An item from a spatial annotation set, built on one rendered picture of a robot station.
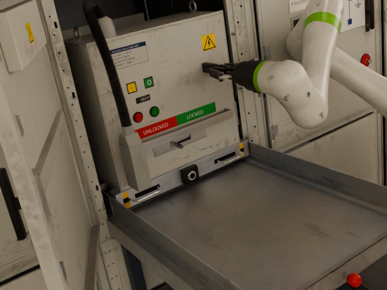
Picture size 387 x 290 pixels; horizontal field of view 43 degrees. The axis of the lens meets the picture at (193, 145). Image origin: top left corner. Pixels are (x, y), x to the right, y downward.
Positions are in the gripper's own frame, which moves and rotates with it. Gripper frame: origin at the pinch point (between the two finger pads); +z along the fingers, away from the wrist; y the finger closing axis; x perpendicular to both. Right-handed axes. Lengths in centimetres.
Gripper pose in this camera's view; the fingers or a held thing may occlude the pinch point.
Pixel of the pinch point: (210, 68)
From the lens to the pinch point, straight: 162.4
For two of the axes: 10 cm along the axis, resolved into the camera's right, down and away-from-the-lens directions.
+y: 8.1, -3.3, 4.9
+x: -1.6, -9.2, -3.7
